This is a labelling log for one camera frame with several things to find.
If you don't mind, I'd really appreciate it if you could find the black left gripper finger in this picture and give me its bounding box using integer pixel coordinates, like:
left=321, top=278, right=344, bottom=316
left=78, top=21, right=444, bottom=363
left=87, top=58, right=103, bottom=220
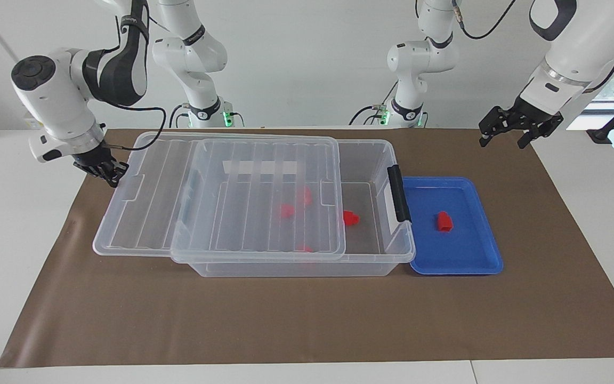
left=518, top=112, right=564, bottom=150
left=479, top=106, right=511, bottom=148

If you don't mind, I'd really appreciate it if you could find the clear ribbed plastic box lid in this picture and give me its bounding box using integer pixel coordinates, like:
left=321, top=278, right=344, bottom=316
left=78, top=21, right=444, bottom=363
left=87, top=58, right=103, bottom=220
left=93, top=132, right=346, bottom=263

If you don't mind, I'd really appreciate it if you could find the blue plastic tray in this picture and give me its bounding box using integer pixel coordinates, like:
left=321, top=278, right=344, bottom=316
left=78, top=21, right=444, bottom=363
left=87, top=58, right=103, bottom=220
left=402, top=177, right=504, bottom=276

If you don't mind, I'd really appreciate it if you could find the clear plastic storage box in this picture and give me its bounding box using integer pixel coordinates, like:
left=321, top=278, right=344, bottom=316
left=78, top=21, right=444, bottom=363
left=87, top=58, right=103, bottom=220
left=162, top=140, right=416, bottom=278

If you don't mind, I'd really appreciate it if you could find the brown paper table mat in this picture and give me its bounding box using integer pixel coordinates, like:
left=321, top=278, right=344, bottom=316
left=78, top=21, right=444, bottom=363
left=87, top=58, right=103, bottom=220
left=0, top=128, right=614, bottom=369

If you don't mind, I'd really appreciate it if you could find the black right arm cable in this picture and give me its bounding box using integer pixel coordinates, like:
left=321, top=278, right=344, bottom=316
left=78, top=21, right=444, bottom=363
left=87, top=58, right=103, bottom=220
left=96, top=99, right=168, bottom=151

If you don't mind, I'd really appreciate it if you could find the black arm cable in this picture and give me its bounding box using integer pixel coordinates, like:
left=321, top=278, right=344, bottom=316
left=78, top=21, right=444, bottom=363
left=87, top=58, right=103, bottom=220
left=96, top=99, right=168, bottom=151
left=454, top=0, right=518, bottom=40

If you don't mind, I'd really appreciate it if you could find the black base cable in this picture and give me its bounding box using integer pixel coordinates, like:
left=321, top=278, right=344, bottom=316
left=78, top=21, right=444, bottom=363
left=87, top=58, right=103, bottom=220
left=170, top=104, right=190, bottom=129
left=350, top=80, right=398, bottom=126

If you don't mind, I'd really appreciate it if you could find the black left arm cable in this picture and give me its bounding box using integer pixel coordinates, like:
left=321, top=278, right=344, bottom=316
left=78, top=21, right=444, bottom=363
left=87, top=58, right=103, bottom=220
left=454, top=0, right=518, bottom=40

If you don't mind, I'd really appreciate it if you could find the black box latch handle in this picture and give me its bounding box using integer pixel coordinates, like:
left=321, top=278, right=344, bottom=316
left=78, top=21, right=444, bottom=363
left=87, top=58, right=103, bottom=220
left=387, top=165, right=412, bottom=223

